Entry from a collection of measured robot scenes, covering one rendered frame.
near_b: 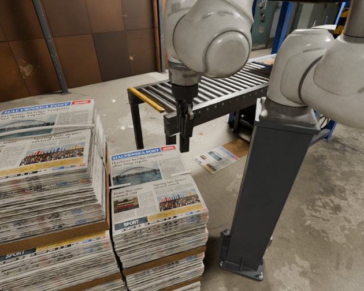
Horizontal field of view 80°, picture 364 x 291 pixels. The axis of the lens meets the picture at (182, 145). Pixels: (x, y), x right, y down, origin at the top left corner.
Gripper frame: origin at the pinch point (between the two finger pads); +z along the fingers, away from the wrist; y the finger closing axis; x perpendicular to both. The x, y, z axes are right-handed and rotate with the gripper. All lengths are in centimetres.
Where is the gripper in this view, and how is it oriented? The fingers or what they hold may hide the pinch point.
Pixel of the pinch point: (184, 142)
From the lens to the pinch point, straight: 70.9
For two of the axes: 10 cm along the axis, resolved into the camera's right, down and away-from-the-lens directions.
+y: 3.0, 5.5, -7.8
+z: 0.0, 8.1, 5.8
